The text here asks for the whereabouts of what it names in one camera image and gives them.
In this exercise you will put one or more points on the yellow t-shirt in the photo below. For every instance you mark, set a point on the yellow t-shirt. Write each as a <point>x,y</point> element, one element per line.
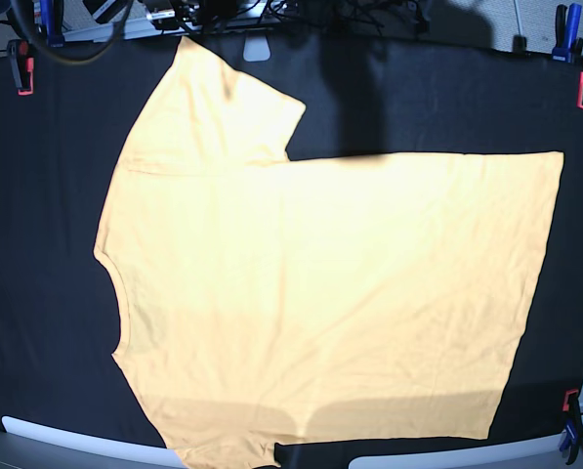
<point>264,301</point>

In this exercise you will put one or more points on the grey tape patch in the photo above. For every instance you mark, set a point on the grey tape patch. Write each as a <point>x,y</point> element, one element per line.
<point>256,50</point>

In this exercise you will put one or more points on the white table edge strip left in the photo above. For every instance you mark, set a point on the white table edge strip left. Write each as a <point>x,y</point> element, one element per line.
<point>93,445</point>

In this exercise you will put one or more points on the white table edge strip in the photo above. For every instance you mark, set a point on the white table edge strip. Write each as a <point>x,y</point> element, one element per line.
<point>501,455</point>
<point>93,445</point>

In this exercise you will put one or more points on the black table cloth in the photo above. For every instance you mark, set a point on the black table cloth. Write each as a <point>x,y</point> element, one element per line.
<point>58,315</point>

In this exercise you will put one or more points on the white table edge strip right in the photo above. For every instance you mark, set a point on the white table edge strip right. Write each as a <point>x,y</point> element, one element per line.
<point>501,455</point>

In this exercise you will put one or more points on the red black clamp far left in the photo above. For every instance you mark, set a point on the red black clamp far left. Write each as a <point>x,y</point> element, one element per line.
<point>22,65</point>

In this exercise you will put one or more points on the red black clamp near right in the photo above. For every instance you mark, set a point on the red black clamp near right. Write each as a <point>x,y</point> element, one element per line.
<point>570,404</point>

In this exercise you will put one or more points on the blue clamp far left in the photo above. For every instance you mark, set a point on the blue clamp far left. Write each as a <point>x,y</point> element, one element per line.
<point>51,14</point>

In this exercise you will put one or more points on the blue clamp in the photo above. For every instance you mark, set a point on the blue clamp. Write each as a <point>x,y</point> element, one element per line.
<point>51,14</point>
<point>573,438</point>
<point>568,45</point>

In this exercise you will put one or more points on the blue clamp near right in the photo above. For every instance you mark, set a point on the blue clamp near right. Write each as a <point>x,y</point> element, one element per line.
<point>573,438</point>

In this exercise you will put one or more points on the blue clamp far right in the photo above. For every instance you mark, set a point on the blue clamp far right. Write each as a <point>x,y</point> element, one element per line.
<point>568,45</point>

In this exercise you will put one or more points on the aluminium rail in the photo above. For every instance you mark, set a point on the aluminium rail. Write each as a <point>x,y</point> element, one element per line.
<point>141,27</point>

